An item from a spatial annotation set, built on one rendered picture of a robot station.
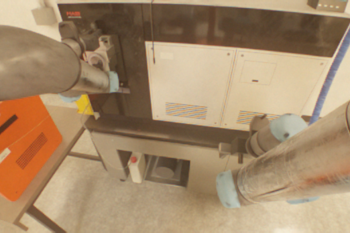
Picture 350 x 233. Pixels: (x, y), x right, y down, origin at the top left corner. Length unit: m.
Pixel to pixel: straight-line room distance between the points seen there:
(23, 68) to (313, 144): 0.36
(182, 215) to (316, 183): 1.50
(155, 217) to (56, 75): 1.46
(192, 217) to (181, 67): 1.19
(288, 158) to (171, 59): 0.74
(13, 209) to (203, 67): 1.11
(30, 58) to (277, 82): 0.90
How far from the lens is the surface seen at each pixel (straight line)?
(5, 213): 1.20
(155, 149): 1.24
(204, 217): 1.69
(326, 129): 0.20
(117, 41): 0.96
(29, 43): 0.35
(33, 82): 0.34
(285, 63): 0.94
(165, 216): 1.68
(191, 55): 0.88
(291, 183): 0.26
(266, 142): 0.51
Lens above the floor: 1.58
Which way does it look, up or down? 42 degrees down
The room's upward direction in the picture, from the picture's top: straight up
